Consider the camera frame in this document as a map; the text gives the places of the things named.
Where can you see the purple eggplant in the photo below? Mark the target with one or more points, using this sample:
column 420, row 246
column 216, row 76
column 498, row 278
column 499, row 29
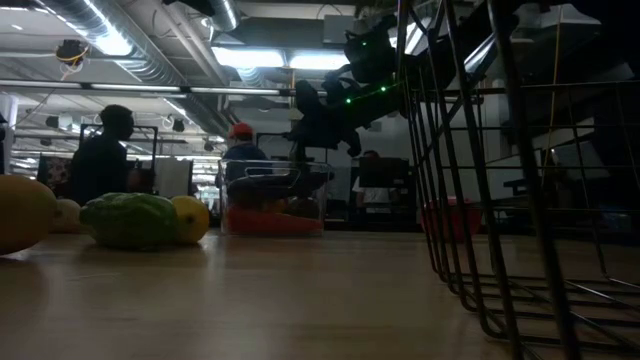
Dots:
column 270, row 189

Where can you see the orange carrot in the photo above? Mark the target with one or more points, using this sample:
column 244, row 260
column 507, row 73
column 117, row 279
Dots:
column 270, row 224

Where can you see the yellow lemon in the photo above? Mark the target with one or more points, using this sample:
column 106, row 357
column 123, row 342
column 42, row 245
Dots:
column 192, row 220

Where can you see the orange yellow mango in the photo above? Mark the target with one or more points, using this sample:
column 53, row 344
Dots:
column 22, row 215

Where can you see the black monitor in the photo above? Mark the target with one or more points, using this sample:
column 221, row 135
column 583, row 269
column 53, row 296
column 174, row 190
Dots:
column 384, row 172

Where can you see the person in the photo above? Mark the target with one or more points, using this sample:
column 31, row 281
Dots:
column 372, row 195
column 100, row 160
column 245, row 150

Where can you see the ceiling light panel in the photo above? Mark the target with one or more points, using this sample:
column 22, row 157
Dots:
column 247, row 57
column 317, row 61

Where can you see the clear plastic bin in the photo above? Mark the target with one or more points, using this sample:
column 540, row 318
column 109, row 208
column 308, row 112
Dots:
column 275, row 220

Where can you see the red container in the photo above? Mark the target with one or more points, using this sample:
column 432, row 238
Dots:
column 465, row 215

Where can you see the white panel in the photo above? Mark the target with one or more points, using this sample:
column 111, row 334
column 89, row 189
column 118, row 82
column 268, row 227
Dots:
column 172, row 180

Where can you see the horizontal metal bar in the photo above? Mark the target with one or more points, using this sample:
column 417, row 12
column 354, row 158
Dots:
column 150, row 89

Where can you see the small beige fruit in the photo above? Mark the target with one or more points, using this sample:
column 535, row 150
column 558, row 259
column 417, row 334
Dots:
column 67, row 215

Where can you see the patterned partition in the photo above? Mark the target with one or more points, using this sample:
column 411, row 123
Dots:
column 52, row 175

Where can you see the silver ventilation duct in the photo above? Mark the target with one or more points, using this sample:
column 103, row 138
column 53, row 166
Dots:
column 130, row 45
column 225, row 12

